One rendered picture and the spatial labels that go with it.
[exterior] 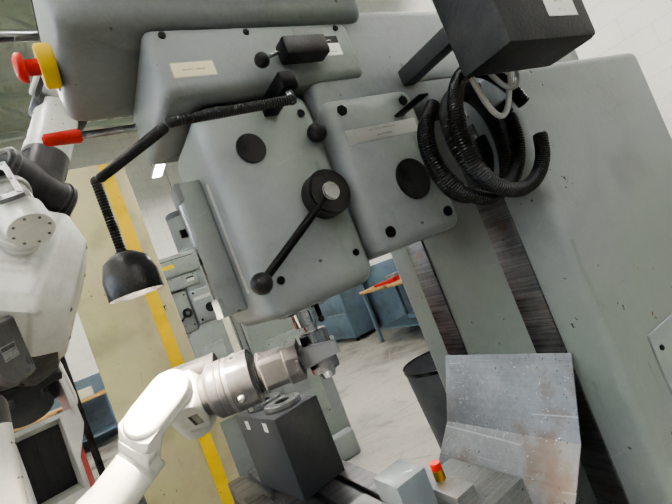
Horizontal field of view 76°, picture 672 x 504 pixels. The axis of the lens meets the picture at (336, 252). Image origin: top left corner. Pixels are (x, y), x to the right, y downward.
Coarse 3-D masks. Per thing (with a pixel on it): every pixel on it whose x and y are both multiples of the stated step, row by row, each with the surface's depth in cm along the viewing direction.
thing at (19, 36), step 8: (0, 32) 69; (8, 32) 69; (16, 32) 70; (24, 32) 70; (32, 32) 71; (0, 40) 70; (8, 40) 70; (16, 40) 71; (24, 40) 72; (32, 40) 72
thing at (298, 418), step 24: (264, 408) 101; (288, 408) 98; (312, 408) 99; (264, 432) 99; (288, 432) 95; (312, 432) 98; (264, 456) 103; (288, 456) 93; (312, 456) 96; (336, 456) 100; (264, 480) 108; (288, 480) 96; (312, 480) 95
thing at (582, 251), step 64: (576, 64) 82; (576, 128) 77; (640, 128) 88; (576, 192) 73; (640, 192) 83; (448, 256) 92; (512, 256) 78; (576, 256) 70; (640, 256) 78; (448, 320) 97; (512, 320) 83; (576, 320) 72; (640, 320) 73; (576, 384) 75; (640, 384) 70; (640, 448) 69
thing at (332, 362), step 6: (318, 336) 68; (324, 336) 69; (306, 342) 68; (312, 342) 68; (318, 342) 68; (324, 360) 68; (330, 360) 68; (336, 360) 69; (318, 366) 68; (324, 366) 68; (330, 366) 68; (336, 366) 68; (312, 372) 69; (318, 372) 68; (324, 372) 68
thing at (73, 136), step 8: (104, 128) 71; (112, 128) 72; (120, 128) 72; (128, 128) 73; (136, 128) 74; (48, 136) 67; (56, 136) 67; (64, 136) 68; (72, 136) 68; (80, 136) 69; (88, 136) 70; (96, 136) 71; (48, 144) 67; (56, 144) 68; (64, 144) 69
